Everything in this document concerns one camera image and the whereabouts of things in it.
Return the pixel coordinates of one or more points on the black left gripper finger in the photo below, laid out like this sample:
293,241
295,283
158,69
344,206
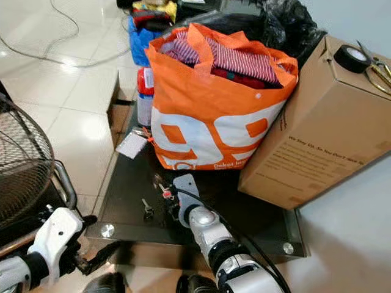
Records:
105,250
88,266

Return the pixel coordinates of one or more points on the bunch of keys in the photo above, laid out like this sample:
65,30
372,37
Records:
147,209

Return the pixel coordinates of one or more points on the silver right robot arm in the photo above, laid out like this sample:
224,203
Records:
226,250

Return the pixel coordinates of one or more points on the silver table bolt cap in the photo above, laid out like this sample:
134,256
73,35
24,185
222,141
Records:
288,248
107,231

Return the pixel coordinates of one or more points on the black left robot foot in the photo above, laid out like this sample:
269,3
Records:
105,284

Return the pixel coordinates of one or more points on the black robot foot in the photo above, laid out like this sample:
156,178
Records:
105,284
197,285

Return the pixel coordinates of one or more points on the black right robot foot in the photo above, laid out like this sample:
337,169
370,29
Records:
197,285

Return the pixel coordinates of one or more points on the black glass table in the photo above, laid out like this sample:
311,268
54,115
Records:
256,213

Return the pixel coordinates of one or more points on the orange white shopping bag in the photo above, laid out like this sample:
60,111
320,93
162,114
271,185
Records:
208,116

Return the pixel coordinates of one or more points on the small brown cardboard box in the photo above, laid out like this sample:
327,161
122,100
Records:
119,116

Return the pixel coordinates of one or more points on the red capped spray bottle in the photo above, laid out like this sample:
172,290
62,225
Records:
145,82

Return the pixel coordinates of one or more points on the blue plastic bag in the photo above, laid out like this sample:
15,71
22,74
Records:
139,46

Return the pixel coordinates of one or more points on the red white striped cloth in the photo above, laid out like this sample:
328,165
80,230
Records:
244,60

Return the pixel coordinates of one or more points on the large brown cardboard box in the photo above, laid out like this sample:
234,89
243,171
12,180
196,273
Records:
324,134

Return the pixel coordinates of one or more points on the yellow red bundle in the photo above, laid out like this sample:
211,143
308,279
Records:
156,12

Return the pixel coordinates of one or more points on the black plastic garbage bag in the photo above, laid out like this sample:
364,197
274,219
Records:
290,27

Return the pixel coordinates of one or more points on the black tape roll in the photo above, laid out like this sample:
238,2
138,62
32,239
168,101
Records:
352,58

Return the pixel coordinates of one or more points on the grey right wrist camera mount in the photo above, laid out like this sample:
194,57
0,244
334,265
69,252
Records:
186,190

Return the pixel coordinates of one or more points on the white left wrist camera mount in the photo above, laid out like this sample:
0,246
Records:
58,235

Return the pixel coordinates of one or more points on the chrome metal tube frame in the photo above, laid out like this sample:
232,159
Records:
68,186

